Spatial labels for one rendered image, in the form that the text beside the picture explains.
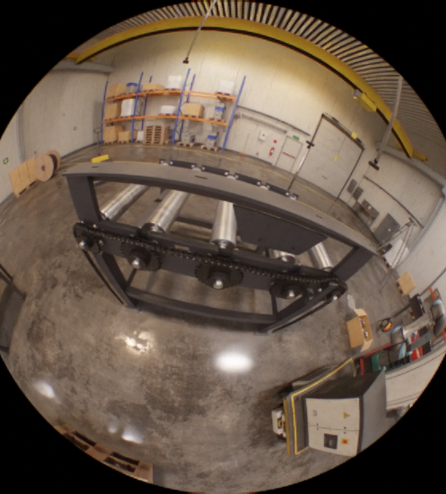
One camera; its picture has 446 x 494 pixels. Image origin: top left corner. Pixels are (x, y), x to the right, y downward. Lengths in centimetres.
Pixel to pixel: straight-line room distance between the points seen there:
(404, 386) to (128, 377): 197
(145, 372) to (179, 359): 30
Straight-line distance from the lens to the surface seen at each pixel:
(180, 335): 130
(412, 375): 141
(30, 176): 750
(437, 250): 1031
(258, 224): 43
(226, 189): 30
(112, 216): 76
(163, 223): 61
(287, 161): 998
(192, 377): 130
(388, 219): 1075
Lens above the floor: 128
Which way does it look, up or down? 44 degrees down
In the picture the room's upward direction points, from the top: 20 degrees clockwise
